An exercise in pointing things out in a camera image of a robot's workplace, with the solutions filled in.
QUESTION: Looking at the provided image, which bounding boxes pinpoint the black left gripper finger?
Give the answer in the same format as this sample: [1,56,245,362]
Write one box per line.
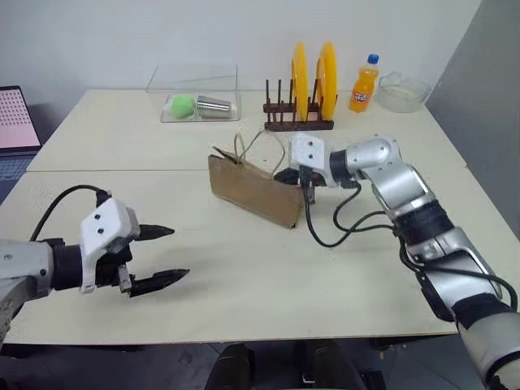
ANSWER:
[129,268,192,299]
[137,223,176,242]

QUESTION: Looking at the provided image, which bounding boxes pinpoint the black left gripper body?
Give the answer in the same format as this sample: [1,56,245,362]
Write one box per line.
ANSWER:
[95,232,143,299]

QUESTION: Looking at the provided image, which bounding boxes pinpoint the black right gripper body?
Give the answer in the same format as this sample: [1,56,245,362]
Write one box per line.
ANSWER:
[273,166,304,187]

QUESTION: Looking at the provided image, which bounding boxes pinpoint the brown paper bag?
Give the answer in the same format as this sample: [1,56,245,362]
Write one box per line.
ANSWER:
[207,127,305,231]

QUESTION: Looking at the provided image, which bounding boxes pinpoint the dark wooden dish rack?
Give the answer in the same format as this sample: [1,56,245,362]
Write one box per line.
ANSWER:
[262,78,336,132]

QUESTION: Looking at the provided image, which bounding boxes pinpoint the yellow plate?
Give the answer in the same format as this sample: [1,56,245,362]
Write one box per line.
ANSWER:
[315,41,340,123]
[290,41,310,123]

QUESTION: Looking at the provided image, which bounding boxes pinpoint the metal cup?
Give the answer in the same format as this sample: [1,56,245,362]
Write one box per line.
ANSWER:
[196,95,237,119]

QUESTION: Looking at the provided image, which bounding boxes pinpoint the orange soda bottle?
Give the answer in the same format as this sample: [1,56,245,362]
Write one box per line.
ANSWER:
[348,53,381,113]

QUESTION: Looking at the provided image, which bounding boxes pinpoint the dark rounded shape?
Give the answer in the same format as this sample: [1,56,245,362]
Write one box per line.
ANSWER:
[206,342,262,390]

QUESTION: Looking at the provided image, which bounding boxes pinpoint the clear plastic box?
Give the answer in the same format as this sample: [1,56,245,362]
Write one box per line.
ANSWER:
[145,63,243,124]

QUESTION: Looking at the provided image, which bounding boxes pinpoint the green ball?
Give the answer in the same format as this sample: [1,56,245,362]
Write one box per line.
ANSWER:
[170,93,197,120]

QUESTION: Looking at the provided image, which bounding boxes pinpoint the clear glass bowl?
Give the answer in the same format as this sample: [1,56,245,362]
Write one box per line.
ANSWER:
[377,71,432,114]

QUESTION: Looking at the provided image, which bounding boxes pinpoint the laptop with pink screen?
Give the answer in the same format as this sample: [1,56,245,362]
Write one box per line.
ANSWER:
[0,84,44,182]

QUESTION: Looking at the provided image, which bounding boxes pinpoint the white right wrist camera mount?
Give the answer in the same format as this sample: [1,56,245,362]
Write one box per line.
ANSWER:
[285,133,340,189]

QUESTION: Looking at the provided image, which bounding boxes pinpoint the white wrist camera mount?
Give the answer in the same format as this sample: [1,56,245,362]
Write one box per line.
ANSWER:
[285,133,340,189]
[78,198,141,296]

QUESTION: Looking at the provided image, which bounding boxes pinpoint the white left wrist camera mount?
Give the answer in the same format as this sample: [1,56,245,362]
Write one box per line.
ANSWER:
[78,198,141,296]

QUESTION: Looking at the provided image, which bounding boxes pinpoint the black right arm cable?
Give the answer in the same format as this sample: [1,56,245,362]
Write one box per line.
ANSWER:
[299,165,519,314]

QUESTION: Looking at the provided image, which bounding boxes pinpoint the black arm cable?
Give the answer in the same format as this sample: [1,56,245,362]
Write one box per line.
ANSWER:
[299,165,519,314]
[29,184,113,241]

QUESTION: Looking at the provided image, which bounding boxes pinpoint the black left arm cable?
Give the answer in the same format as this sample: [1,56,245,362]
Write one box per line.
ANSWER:
[29,184,113,241]

